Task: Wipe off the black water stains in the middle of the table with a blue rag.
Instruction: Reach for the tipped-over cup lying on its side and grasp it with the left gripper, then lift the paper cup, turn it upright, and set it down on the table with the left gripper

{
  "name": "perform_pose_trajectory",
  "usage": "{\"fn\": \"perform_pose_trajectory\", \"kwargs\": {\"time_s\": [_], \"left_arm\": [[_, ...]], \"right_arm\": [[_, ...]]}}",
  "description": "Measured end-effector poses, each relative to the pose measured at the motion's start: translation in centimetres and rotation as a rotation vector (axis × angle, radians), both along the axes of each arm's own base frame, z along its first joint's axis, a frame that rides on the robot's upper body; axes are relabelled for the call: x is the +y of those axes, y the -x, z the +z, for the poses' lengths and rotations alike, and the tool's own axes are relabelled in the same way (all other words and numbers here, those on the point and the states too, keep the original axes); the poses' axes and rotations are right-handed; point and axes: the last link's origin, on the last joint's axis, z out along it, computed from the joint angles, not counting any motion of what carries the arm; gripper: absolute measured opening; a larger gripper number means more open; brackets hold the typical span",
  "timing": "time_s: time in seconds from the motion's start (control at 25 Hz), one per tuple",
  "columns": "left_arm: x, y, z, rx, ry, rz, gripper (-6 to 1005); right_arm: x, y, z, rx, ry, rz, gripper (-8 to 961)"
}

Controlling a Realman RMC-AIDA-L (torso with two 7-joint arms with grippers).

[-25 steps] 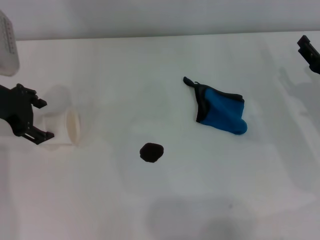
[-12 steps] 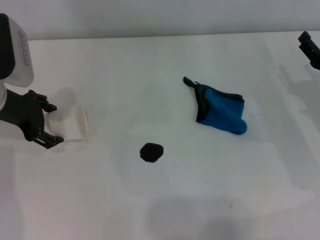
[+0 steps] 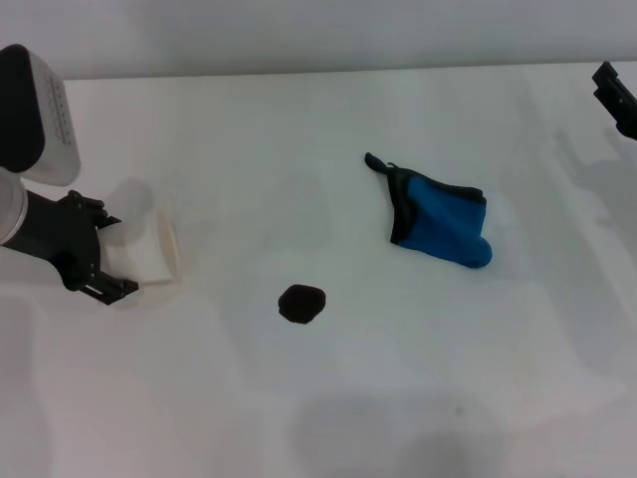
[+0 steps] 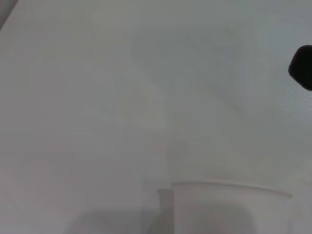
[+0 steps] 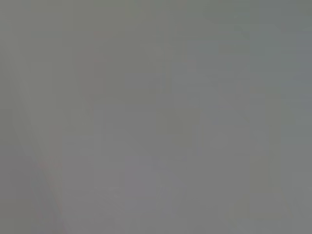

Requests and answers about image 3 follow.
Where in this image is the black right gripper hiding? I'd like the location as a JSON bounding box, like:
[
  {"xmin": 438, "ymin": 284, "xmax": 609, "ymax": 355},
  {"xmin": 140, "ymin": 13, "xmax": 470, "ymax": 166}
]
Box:
[{"xmin": 591, "ymin": 60, "xmax": 637, "ymax": 141}]

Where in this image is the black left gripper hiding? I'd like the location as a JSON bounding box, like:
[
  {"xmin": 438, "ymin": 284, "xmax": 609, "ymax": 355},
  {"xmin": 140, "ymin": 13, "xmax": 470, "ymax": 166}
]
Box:
[{"xmin": 0, "ymin": 190, "xmax": 140, "ymax": 307}]

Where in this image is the white paper cup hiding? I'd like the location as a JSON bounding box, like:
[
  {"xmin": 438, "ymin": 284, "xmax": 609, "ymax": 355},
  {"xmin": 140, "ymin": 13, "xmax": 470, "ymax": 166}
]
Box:
[{"xmin": 98, "ymin": 178, "xmax": 183, "ymax": 289}]

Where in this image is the blue rag with black trim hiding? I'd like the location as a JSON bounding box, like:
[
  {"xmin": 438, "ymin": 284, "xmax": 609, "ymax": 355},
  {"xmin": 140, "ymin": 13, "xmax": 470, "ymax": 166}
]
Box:
[{"xmin": 364, "ymin": 151, "xmax": 495, "ymax": 271}]

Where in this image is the black water stain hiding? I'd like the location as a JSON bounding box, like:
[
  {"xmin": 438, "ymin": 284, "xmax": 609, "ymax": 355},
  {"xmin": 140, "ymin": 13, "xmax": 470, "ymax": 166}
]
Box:
[{"xmin": 277, "ymin": 283, "xmax": 328, "ymax": 326}]

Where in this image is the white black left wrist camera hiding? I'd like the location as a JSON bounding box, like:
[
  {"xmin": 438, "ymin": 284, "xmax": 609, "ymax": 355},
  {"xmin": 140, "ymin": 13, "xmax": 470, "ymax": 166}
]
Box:
[{"xmin": 0, "ymin": 43, "xmax": 82, "ymax": 188}]

